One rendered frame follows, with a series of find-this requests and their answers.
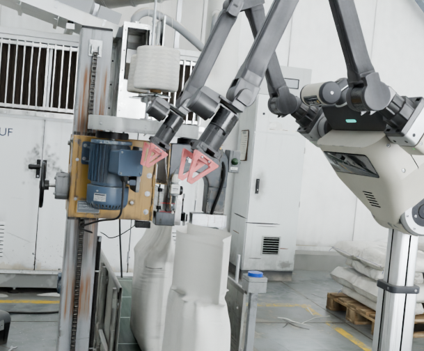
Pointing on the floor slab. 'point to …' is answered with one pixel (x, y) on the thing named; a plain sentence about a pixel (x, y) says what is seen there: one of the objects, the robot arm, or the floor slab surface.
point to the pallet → (365, 317)
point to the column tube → (69, 267)
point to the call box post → (250, 322)
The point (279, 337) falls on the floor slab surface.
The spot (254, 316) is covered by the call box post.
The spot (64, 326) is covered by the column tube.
